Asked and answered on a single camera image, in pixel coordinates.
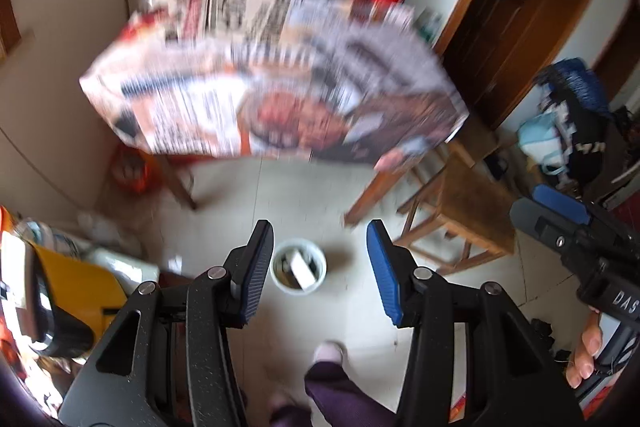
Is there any yellow container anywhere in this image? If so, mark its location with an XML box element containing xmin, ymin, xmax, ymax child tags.
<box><xmin>30</xmin><ymin>244</ymin><xmax>131</xmax><ymax>338</ymax></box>

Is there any light blue bag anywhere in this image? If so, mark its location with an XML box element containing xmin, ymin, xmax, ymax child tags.
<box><xmin>517</xmin><ymin>112</ymin><xmax>573</xmax><ymax>175</ymax></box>

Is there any blue patterned cloth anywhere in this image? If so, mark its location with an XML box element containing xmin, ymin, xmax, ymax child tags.
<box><xmin>535</xmin><ymin>58</ymin><xmax>613</xmax><ymax>118</ymax></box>

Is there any pale pink shoe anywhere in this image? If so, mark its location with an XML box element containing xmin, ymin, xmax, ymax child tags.
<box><xmin>312</xmin><ymin>341</ymin><xmax>347</xmax><ymax>365</ymax></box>

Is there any glass jar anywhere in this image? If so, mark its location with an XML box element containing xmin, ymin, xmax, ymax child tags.
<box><xmin>422</xmin><ymin>8</ymin><xmax>446</xmax><ymax>38</ymax></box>

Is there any white plastic bucket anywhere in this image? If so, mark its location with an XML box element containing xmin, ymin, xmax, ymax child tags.
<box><xmin>270</xmin><ymin>239</ymin><xmax>328</xmax><ymax>295</ymax></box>

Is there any dark wooden door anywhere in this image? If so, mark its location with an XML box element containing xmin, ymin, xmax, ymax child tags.
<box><xmin>592</xmin><ymin>22</ymin><xmax>640</xmax><ymax>88</ymax></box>
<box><xmin>440</xmin><ymin>0</ymin><xmax>621</xmax><ymax>132</ymax></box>

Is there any printed tablecloth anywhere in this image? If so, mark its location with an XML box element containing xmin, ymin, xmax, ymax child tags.
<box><xmin>79</xmin><ymin>0</ymin><xmax>470</xmax><ymax>168</ymax></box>

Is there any wooden stool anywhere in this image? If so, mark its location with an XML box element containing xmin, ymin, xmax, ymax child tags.
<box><xmin>440</xmin><ymin>114</ymin><xmax>503</xmax><ymax>170</ymax></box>
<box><xmin>395</xmin><ymin>157</ymin><xmax>517</xmax><ymax>275</ymax></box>

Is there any person's purple pants leg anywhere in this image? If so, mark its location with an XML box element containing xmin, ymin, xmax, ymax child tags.
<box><xmin>267</xmin><ymin>358</ymin><xmax>403</xmax><ymax>427</ymax></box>

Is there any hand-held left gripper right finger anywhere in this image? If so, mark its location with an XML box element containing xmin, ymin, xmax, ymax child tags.
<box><xmin>366</xmin><ymin>219</ymin><xmax>586</xmax><ymax>427</ymax></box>

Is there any white box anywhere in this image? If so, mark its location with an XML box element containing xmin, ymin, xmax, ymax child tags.
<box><xmin>289</xmin><ymin>249</ymin><xmax>317</xmax><ymax>290</ymax></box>

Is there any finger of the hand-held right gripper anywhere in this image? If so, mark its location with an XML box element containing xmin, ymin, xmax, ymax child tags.
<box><xmin>532</xmin><ymin>184</ymin><xmax>592</xmax><ymax>225</ymax></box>
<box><xmin>510</xmin><ymin>198</ymin><xmax>583</xmax><ymax>258</ymax></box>

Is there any person's right hand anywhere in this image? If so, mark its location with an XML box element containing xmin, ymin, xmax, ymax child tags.
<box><xmin>566</xmin><ymin>311</ymin><xmax>605</xmax><ymax>389</ymax></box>

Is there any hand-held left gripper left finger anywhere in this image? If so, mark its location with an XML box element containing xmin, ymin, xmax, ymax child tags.
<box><xmin>59</xmin><ymin>219</ymin><xmax>275</xmax><ymax>427</ymax></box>

